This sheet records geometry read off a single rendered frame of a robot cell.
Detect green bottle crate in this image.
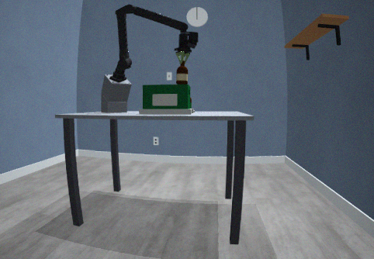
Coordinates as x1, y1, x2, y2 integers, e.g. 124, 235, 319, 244
143, 85, 190, 109

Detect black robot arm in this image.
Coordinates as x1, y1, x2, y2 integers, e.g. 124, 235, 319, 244
109, 5, 198, 83

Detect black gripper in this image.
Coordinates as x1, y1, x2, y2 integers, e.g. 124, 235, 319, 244
175, 46, 192, 64

